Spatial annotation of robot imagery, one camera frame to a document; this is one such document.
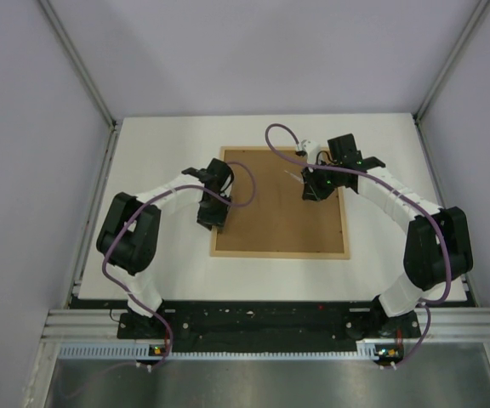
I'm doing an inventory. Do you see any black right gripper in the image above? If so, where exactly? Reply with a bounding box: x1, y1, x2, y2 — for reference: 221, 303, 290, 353
301, 159, 343, 202

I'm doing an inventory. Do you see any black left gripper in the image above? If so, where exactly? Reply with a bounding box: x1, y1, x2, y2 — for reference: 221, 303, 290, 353
197, 191, 232, 232

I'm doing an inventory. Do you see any clear handled screwdriver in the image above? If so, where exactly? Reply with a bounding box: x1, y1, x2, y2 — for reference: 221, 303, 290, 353
284, 170, 304, 184

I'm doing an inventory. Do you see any wooden picture frame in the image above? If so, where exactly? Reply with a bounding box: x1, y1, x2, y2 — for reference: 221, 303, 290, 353
210, 146, 350, 260

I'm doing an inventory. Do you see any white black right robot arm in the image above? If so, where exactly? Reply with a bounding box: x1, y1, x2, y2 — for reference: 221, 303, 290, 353
296, 134, 473, 337

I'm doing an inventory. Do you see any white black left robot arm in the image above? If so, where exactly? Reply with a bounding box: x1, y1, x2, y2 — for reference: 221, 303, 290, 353
95, 158, 234, 337

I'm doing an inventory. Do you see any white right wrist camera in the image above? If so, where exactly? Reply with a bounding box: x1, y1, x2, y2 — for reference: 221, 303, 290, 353
295, 139, 321, 165

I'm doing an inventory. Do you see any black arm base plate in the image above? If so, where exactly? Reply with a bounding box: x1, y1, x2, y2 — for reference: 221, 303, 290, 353
117, 300, 419, 344

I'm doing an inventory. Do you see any aluminium right table rail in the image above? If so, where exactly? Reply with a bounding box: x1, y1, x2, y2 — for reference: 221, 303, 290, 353
414, 116, 480, 307

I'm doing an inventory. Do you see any aluminium table rail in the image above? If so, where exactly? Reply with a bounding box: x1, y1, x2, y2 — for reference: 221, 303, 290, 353
414, 116, 480, 307
62, 122, 122, 309

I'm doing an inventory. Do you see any aluminium left table rail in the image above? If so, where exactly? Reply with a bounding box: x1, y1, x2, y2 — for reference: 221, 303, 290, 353
62, 122, 122, 309

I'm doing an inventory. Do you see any white slotted cable duct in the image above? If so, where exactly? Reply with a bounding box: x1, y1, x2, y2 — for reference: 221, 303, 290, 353
60, 339, 403, 360

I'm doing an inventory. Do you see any aluminium left corner post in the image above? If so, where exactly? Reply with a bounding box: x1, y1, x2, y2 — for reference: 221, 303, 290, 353
35, 0, 117, 128

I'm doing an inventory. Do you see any aluminium corner post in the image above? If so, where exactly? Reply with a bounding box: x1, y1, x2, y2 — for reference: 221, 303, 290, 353
413, 0, 490, 123
35, 0, 117, 128

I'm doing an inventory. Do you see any aluminium right corner post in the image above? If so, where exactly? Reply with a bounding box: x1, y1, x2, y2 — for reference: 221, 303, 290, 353
413, 0, 490, 123

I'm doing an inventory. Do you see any aluminium front rail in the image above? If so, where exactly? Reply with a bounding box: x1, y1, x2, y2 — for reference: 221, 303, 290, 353
41, 308, 490, 343

